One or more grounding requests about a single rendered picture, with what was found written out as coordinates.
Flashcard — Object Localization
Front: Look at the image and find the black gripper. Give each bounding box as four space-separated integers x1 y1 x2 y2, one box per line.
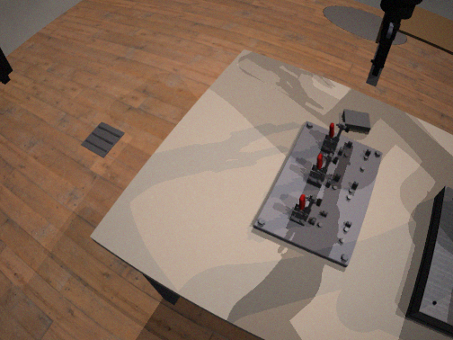
366 0 415 86

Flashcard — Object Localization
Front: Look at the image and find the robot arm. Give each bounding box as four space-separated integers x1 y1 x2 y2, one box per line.
394 0 422 5

